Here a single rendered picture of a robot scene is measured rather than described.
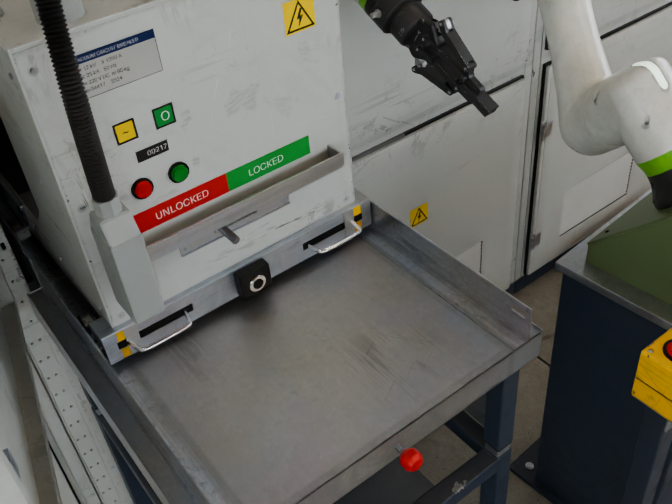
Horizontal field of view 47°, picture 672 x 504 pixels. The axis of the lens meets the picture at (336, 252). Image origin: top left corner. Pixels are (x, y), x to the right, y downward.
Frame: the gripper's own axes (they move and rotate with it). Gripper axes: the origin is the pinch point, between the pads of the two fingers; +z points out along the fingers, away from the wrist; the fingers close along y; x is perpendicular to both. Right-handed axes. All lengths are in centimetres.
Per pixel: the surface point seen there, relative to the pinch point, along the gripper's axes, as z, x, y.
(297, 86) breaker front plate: -15.6, -29.7, 0.3
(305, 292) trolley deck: 6.8, -35.6, -27.6
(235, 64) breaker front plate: -20.0, -40.2, 5.4
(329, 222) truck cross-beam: -0.7, -25.6, -22.6
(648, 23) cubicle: -8, 111, -31
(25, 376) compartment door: -9, -79, -41
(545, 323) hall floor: 40, 66, -98
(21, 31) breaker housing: -32, -66, 10
